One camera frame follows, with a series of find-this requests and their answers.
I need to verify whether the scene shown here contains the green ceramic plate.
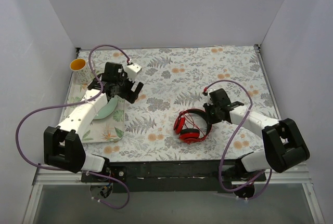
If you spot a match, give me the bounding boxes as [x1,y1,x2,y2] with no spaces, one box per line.
[93,97,118,120]

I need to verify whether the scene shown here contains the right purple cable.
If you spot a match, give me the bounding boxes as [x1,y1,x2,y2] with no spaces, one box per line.
[202,80,273,201]

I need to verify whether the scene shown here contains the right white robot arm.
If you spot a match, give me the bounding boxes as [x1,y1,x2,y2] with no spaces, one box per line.
[203,88,310,181]

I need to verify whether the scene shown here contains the purple cable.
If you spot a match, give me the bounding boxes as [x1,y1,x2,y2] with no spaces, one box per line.
[15,44,132,209]
[202,80,273,201]

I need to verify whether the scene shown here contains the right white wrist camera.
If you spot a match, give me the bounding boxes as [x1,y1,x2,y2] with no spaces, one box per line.
[202,87,216,105]

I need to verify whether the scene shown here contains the aluminium frame rail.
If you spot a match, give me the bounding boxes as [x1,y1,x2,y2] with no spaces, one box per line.
[23,160,325,223]

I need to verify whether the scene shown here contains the floral tablecloth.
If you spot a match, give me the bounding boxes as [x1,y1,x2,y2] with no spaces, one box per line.
[79,46,279,162]

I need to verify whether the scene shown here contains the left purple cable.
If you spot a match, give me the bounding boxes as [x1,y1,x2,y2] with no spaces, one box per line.
[15,44,132,209]

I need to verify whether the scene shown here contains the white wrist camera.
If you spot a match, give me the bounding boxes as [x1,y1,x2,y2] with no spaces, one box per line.
[124,62,142,82]
[202,87,216,105]

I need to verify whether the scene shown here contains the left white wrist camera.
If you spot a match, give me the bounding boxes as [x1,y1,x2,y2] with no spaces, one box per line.
[124,62,142,82]

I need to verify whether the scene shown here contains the floral mug yellow inside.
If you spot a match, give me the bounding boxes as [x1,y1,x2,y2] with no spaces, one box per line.
[70,58,94,84]

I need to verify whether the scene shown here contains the floral rectangular tray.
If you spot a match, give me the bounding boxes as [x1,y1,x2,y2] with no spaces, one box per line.
[66,76,125,143]

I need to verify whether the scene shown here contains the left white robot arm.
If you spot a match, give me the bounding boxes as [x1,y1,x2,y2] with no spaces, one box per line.
[44,62,144,182]

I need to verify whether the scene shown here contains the red headphones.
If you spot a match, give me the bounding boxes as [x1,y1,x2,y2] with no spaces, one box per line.
[173,108,212,144]

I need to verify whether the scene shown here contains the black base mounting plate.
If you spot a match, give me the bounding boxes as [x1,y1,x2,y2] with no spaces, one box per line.
[80,160,268,195]

